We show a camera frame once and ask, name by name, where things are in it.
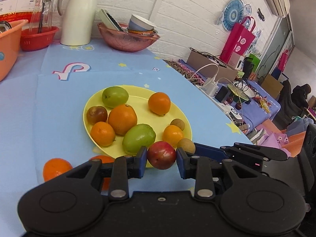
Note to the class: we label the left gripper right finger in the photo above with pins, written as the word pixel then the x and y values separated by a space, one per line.
pixel 197 168

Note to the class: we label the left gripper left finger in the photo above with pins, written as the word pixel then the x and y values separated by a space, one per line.
pixel 125 168

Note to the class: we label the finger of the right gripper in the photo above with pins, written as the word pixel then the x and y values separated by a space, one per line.
pixel 210 152

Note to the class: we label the red apple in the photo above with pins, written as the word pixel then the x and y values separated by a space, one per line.
pixel 161 155

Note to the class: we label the large green mango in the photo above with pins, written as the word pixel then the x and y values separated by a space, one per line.
pixel 138 136

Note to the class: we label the yellow-orange small orange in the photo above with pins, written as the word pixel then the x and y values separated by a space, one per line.
pixel 172 135

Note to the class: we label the small orange tangerine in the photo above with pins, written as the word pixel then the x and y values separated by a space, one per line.
pixel 103 134

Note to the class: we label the small brown longan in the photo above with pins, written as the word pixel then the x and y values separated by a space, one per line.
pixel 179 123

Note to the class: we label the large orange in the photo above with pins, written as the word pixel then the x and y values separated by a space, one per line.
pixel 122 118

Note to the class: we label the dark red plum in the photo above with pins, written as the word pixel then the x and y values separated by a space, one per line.
pixel 96 114

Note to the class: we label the back right tangerine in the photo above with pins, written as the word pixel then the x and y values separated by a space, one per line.
pixel 106 179

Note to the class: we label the white power strip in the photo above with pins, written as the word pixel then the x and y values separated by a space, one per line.
pixel 230 112

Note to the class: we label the yellow plastic plate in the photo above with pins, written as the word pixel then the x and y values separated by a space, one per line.
pixel 138 99

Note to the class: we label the white charger plug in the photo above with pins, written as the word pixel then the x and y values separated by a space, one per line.
pixel 210 87

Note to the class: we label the back left tangerine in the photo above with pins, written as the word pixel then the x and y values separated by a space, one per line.
pixel 55 167

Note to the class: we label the small green mango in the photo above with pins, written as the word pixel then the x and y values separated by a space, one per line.
pixel 114 96

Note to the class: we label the orange on plate right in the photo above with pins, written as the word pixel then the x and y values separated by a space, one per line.
pixel 159 103

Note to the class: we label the cardboard box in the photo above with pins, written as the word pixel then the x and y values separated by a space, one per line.
pixel 224 72

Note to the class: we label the blue star tablecloth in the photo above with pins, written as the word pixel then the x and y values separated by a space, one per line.
pixel 42 102

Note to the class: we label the pink gift bag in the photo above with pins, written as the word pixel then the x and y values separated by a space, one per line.
pixel 239 40

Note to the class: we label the pink glass bowl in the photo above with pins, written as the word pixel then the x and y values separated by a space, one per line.
pixel 125 41

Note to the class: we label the stacked ceramic bowls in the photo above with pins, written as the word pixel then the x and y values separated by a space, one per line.
pixel 141 26

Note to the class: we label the white tilted dish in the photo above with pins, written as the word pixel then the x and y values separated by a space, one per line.
pixel 109 21

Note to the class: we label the red plastic basket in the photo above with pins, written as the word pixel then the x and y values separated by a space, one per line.
pixel 32 41

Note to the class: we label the white thermos jug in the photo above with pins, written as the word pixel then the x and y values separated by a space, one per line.
pixel 78 19

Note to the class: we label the glass pitcher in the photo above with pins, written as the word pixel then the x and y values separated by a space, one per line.
pixel 41 19

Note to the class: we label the orange plastic basket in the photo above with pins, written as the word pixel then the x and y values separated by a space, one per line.
pixel 10 46

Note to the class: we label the metal bowl in basket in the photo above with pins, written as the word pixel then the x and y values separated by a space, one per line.
pixel 4 26

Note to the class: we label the blue round wall fan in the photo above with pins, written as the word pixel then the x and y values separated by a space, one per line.
pixel 231 14

